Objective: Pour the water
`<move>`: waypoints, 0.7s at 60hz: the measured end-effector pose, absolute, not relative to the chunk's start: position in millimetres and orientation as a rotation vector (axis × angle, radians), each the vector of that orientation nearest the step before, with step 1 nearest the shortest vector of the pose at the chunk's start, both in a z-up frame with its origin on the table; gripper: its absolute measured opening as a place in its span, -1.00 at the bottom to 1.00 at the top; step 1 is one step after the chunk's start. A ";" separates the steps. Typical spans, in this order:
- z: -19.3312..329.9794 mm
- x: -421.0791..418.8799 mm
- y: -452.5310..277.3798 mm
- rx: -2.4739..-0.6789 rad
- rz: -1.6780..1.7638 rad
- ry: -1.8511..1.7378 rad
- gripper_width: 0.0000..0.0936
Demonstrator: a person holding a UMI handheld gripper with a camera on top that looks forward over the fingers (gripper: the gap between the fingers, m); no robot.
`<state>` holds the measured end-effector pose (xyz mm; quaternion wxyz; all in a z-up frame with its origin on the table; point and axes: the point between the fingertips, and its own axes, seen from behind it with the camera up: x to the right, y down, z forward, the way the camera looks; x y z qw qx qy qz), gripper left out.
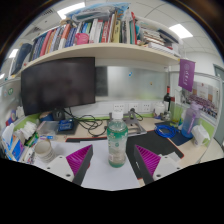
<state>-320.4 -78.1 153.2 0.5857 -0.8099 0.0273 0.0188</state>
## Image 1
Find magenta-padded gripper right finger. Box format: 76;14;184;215
133;144;183;186

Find purple hanging pennant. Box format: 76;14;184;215
177;58;197;93

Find grey door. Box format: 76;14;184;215
213;64;224;148

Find black desk mat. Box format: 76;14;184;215
64;129;185;183

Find white mug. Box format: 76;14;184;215
34;139;56;164

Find white tissue pack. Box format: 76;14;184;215
190;124;211;148

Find white wall socket row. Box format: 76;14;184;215
112;101;153;114

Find wall shelf with books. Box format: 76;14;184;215
9;3;183;79

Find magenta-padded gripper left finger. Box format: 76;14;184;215
45;143;94;187

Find blue tissue box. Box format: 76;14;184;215
1;123;26;161

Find coiled blue cable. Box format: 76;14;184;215
154;123;179;139

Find clear plastic box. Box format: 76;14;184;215
37;119;60;136

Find black cables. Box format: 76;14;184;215
64;108;109;138

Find dark wine bottle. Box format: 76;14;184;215
162;85;172;113

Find group photo poster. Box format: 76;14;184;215
184;81;221;119

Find small blue box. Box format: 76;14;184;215
57;118;75;133

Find ceiling lights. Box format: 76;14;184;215
0;1;194;81

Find grey metal laptop stand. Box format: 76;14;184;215
123;114;148;137

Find stack of white tissues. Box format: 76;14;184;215
18;120;38;141

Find white jar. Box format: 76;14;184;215
153;101;167;118

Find black computer monitor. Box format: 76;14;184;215
20;57;98;117

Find clear green-labelled drink bottle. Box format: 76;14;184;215
106;109;129;169

